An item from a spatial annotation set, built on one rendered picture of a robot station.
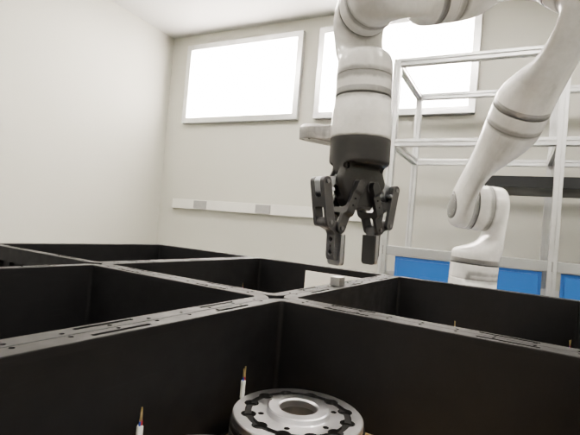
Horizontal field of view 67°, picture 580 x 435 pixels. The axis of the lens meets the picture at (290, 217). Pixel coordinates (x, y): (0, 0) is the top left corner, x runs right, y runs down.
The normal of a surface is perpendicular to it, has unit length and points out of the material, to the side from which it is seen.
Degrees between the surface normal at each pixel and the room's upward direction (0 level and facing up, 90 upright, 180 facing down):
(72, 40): 90
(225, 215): 90
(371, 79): 91
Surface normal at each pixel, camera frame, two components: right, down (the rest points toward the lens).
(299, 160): -0.45, -0.05
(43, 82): 0.89, 0.07
